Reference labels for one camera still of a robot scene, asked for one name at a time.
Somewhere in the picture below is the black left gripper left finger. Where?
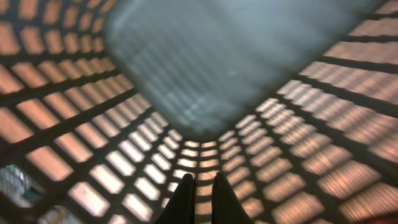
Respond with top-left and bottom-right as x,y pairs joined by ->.
154,174 -> 196,224

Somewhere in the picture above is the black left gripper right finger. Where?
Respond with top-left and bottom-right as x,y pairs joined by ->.
211,172 -> 253,224

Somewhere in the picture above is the dark grey plastic basket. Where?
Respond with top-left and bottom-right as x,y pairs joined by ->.
1,0 -> 397,223

